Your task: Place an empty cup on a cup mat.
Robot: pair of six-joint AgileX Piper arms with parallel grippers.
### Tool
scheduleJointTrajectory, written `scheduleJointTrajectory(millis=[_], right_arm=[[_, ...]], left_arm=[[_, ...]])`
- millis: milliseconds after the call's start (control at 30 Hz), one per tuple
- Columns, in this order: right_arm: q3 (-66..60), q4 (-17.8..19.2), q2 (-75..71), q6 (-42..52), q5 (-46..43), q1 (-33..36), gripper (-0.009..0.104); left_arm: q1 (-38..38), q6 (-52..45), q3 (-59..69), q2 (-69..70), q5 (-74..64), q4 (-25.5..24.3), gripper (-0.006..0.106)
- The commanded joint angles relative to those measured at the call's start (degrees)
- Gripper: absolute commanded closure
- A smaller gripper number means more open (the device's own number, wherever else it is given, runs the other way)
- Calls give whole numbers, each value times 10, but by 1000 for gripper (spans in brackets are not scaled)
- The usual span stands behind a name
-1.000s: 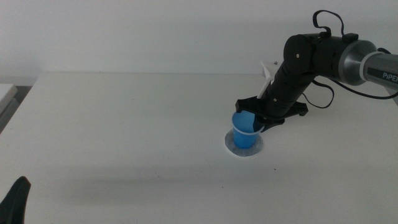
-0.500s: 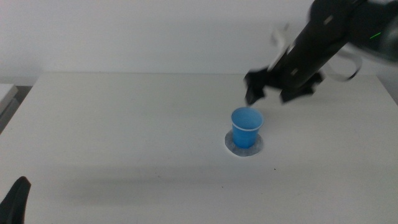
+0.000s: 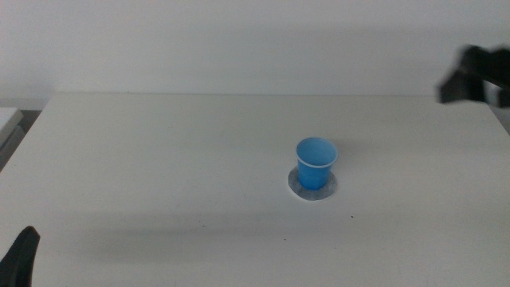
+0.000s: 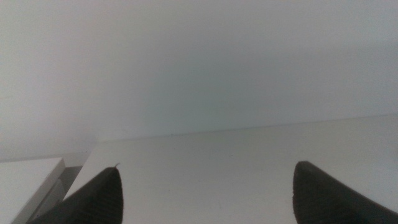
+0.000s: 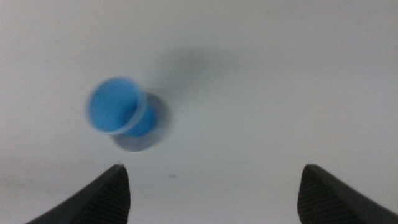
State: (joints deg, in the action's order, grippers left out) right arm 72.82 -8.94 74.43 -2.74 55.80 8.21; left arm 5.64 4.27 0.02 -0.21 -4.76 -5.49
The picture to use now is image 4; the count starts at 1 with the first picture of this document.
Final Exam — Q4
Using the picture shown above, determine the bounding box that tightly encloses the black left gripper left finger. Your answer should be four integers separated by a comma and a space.
28, 166, 124, 224

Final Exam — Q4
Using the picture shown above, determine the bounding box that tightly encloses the white side table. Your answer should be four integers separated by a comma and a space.
0, 157, 67, 224

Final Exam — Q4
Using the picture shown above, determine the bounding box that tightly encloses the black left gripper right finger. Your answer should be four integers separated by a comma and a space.
292, 161, 398, 224

